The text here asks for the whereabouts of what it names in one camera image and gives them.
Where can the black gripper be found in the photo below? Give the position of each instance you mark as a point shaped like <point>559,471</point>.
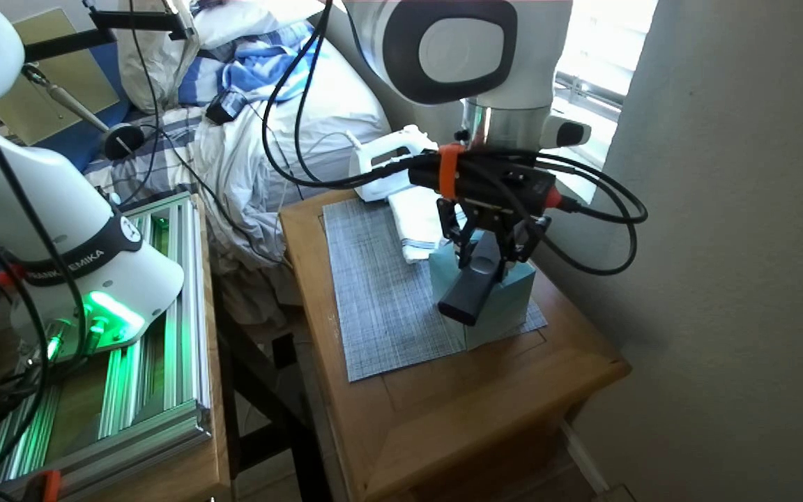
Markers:
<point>478,179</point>

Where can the black remote control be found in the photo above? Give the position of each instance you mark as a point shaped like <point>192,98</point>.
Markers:
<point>478,273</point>

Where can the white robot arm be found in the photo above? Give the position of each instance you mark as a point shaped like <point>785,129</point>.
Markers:
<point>86,263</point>

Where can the blue box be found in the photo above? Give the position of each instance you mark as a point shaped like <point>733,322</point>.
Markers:
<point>505,309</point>

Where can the grey grid cutting mat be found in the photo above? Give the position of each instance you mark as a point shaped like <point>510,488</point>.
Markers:
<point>386,306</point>

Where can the wooden side table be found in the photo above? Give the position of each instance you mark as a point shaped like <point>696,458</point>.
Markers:
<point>454,422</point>

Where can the pile of bedding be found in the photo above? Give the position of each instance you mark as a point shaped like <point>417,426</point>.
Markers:
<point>251,103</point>

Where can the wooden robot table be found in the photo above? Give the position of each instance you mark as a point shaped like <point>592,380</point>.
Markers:
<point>141,464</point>

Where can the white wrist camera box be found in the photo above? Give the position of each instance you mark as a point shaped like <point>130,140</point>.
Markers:
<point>386,153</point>

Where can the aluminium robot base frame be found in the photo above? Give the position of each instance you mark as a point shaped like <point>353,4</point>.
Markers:
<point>132,393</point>

